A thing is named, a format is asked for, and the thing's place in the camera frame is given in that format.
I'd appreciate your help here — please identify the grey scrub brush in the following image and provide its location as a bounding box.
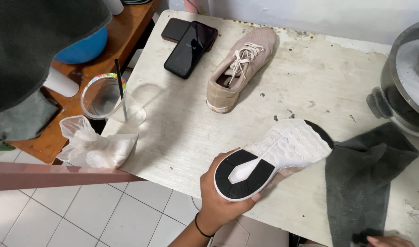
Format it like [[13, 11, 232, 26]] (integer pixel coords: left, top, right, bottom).
[[366, 87, 395, 119]]

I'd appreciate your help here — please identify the beige sneaker with white laces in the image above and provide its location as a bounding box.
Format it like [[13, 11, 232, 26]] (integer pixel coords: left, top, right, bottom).
[[206, 27, 278, 114]]

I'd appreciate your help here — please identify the metal basin with foamy water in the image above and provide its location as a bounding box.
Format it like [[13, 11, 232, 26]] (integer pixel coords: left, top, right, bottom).
[[380, 19, 419, 140]]

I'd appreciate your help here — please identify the large dark hanging cloth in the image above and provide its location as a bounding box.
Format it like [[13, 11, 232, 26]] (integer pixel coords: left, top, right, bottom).
[[0, 0, 113, 119]]

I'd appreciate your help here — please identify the pink wooden bar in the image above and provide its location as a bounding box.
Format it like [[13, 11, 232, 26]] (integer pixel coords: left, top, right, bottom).
[[0, 161, 146, 191]]

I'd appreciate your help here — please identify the dark grey towel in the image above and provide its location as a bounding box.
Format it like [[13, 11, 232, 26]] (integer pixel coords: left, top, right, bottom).
[[325, 122, 419, 247]]

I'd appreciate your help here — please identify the dark red smartphone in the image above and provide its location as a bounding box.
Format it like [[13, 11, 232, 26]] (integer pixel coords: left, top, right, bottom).
[[161, 18, 219, 52]]

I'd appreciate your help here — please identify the beige sneaker with black-white sole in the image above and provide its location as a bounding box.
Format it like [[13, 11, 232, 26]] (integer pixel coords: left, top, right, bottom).
[[214, 118, 334, 202]]

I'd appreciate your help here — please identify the brown wooden table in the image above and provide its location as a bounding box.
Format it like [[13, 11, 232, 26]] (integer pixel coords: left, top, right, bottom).
[[0, 0, 162, 165]]

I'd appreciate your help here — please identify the clear plastic cup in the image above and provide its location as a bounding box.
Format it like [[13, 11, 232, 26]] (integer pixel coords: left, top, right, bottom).
[[80, 73, 147, 126]]

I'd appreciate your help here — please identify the black smartphone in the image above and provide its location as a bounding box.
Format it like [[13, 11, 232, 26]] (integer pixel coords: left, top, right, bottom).
[[163, 21, 218, 80]]

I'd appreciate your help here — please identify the person's right hand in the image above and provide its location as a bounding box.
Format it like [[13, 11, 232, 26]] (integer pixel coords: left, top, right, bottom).
[[366, 236, 416, 247]]

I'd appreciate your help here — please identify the light grey cloth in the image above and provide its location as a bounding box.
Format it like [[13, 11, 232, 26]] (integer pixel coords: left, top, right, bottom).
[[0, 90, 59, 146]]

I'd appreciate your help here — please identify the white plastic bag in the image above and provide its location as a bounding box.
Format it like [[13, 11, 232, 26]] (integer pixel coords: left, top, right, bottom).
[[57, 115, 139, 169]]

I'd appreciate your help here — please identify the black wristband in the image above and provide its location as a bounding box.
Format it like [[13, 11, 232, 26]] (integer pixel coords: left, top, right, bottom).
[[195, 212, 216, 238]]

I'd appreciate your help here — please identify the blue plastic bowl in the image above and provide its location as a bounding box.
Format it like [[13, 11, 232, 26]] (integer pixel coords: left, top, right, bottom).
[[54, 26, 108, 64]]

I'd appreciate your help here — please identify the white cylinder container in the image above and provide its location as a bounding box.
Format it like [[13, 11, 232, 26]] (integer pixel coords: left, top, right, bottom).
[[43, 67, 80, 98]]

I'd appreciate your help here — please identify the white cup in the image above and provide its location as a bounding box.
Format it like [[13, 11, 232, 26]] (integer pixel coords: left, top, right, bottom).
[[104, 0, 124, 16]]

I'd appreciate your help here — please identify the black drinking straw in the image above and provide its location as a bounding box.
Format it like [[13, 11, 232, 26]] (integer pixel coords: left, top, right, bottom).
[[114, 59, 128, 121]]

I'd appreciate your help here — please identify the person's left hand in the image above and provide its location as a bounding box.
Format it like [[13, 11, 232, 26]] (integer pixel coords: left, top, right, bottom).
[[196, 148, 262, 236]]

